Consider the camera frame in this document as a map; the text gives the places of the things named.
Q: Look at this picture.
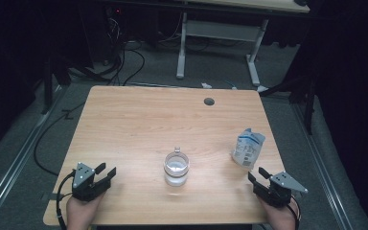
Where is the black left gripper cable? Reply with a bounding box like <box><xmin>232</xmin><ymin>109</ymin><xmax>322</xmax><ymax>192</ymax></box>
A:
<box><xmin>55</xmin><ymin>169</ymin><xmax>78</xmax><ymax>230</ymax></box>

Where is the clear glass jar with lid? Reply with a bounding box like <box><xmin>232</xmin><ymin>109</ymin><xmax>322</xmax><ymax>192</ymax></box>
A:
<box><xmin>163</xmin><ymin>146</ymin><xmax>191</xmax><ymax>188</ymax></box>

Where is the black metal stand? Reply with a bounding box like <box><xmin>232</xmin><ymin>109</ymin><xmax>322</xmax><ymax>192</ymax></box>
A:
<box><xmin>41</xmin><ymin>54</ymin><xmax>73</xmax><ymax>115</ymax></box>
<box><xmin>262</xmin><ymin>71</ymin><xmax>317</xmax><ymax>135</ymax></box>

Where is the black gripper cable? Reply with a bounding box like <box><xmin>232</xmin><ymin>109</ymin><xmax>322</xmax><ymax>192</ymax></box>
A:
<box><xmin>55</xmin><ymin>169</ymin><xmax>78</xmax><ymax>230</ymax></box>
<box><xmin>286</xmin><ymin>195</ymin><xmax>303</xmax><ymax>230</ymax></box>

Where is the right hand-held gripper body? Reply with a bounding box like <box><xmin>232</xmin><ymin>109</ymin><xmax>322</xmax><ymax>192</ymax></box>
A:
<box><xmin>252</xmin><ymin>171</ymin><xmax>309</xmax><ymax>209</ymax></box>

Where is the long black floor cable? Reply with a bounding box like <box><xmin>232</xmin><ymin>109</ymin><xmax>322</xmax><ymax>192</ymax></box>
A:
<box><xmin>33</xmin><ymin>102</ymin><xmax>87</xmax><ymax>177</ymax></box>

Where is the white-framed desk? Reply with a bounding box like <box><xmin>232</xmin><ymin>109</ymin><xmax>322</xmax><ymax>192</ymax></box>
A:
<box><xmin>175</xmin><ymin>0</ymin><xmax>311</xmax><ymax>94</ymax></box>

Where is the person's left hand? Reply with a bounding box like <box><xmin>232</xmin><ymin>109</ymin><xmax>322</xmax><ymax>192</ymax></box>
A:
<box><xmin>66</xmin><ymin>193</ymin><xmax>106</xmax><ymax>230</ymax></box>

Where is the grey tape piece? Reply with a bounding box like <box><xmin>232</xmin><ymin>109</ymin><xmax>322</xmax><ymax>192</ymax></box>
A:
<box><xmin>41</xmin><ymin>192</ymin><xmax>65</xmax><ymax>202</ymax></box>

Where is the person's right hand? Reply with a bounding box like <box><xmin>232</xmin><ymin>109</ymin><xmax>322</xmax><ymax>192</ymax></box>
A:
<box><xmin>258</xmin><ymin>195</ymin><xmax>301</xmax><ymax>230</ymax></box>

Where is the metal floor rail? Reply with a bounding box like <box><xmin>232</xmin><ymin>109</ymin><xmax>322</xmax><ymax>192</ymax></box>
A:
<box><xmin>291</xmin><ymin>102</ymin><xmax>354</xmax><ymax>230</ymax></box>
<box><xmin>0</xmin><ymin>84</ymin><xmax>68</xmax><ymax>230</ymax></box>

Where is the bundle of black cables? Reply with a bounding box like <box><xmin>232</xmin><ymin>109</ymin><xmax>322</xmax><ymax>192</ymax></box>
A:
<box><xmin>66</xmin><ymin>15</ymin><xmax>147</xmax><ymax>87</ymax></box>

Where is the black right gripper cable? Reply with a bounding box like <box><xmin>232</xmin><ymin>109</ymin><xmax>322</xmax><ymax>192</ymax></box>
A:
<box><xmin>286</xmin><ymin>195</ymin><xmax>303</xmax><ymax>230</ymax></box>

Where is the white and blue pouch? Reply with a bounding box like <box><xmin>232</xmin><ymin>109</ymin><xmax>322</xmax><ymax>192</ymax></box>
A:
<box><xmin>230</xmin><ymin>127</ymin><xmax>266</xmax><ymax>171</ymax></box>

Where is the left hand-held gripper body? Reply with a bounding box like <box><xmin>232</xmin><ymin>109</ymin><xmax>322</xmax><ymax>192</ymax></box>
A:
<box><xmin>71</xmin><ymin>161</ymin><xmax>113</xmax><ymax>202</ymax></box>

